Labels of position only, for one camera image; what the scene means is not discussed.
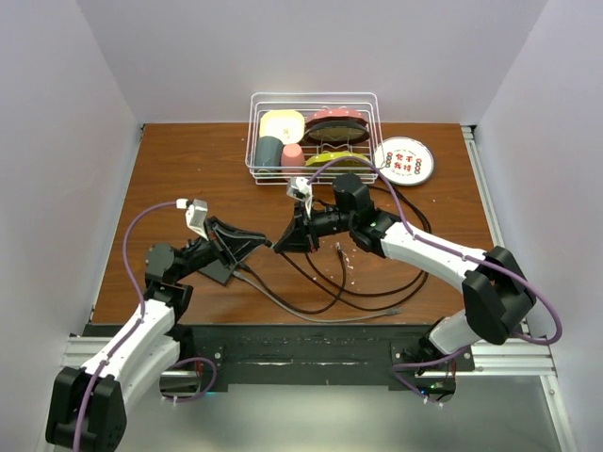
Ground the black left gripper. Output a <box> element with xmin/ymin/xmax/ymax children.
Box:
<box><xmin>174</xmin><ymin>216</ymin><xmax>266</xmax><ymax>282</ymax></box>

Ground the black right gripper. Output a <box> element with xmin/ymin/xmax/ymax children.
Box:
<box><xmin>275</xmin><ymin>200</ymin><xmax>355</xmax><ymax>254</ymax></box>

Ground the black round ethernet cable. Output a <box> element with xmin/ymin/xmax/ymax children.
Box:
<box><xmin>239</xmin><ymin>244</ymin><xmax>354</xmax><ymax>315</ymax></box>

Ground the black network switch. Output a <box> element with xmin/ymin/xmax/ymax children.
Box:
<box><xmin>198</xmin><ymin>261</ymin><xmax>236</xmax><ymax>287</ymax></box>

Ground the grey ethernet cable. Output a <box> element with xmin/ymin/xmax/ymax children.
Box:
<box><xmin>233</xmin><ymin>270</ymin><xmax>404</xmax><ymax>325</ymax></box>

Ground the black cable teal band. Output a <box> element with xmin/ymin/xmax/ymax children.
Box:
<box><xmin>266</xmin><ymin>183</ymin><xmax>432</xmax><ymax>312</ymax></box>

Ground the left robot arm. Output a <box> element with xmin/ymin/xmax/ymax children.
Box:
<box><xmin>45</xmin><ymin>217</ymin><xmax>269</xmax><ymax>451</ymax></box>

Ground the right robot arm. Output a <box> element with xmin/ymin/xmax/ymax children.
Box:
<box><xmin>274</xmin><ymin>173</ymin><xmax>536</xmax><ymax>370</ymax></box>

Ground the yellow-green dotted plate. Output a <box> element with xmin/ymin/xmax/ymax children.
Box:
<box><xmin>305</xmin><ymin>152</ymin><xmax>370</xmax><ymax>168</ymax></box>

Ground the pink cup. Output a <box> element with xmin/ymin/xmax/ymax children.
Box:
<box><xmin>280</xmin><ymin>143</ymin><xmax>305</xmax><ymax>180</ymax></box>

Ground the grey-blue mug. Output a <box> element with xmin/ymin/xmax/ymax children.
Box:
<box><xmin>254</xmin><ymin>136</ymin><xmax>285</xmax><ymax>168</ymax></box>

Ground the cream square bowl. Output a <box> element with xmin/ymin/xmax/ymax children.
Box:
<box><xmin>259</xmin><ymin>109</ymin><xmax>305</xmax><ymax>145</ymax></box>

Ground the red dotted plate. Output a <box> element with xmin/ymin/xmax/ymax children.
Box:
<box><xmin>305</xmin><ymin>106</ymin><xmax>367</xmax><ymax>127</ymax></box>

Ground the white round printed plate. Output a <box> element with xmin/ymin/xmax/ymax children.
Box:
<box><xmin>372</xmin><ymin>137</ymin><xmax>435</xmax><ymax>186</ymax></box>

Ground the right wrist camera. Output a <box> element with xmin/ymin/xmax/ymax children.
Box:
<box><xmin>286</xmin><ymin>176</ymin><xmax>314</xmax><ymax>218</ymax></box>

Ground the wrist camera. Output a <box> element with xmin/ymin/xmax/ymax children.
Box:
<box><xmin>185</xmin><ymin>199</ymin><xmax>208</xmax><ymax>240</ymax></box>
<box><xmin>286</xmin><ymin>176</ymin><xmax>314</xmax><ymax>218</ymax></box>

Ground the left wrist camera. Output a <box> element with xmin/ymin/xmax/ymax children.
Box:
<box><xmin>185</xmin><ymin>199</ymin><xmax>208</xmax><ymax>240</ymax></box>

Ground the white wire dish rack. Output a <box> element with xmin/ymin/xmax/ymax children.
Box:
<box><xmin>245</xmin><ymin>92</ymin><xmax>383</xmax><ymax>185</ymax></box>

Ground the aluminium front rail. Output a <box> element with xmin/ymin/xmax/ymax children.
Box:
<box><xmin>60</xmin><ymin>336</ymin><xmax>557</xmax><ymax>377</ymax></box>

